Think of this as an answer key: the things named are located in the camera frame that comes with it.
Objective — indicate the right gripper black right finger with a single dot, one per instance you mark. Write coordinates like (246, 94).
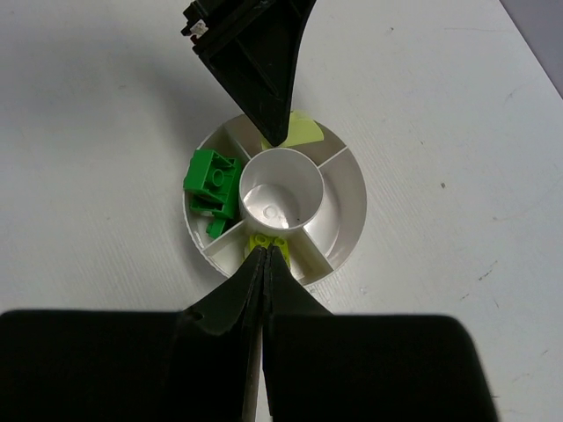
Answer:
(321, 366)

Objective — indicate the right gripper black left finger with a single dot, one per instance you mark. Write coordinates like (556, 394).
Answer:
(196, 364)

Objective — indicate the dark green lego plate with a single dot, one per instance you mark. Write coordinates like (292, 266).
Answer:
(217, 227)

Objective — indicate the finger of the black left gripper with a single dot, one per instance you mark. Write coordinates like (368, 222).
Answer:
(251, 48)

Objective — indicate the pale green curved lego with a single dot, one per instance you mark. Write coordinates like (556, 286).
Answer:
(302, 130)

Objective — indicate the white round divided container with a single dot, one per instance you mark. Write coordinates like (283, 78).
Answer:
(312, 195)

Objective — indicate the dark green sloped lego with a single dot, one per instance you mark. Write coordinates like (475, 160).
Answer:
(202, 206)

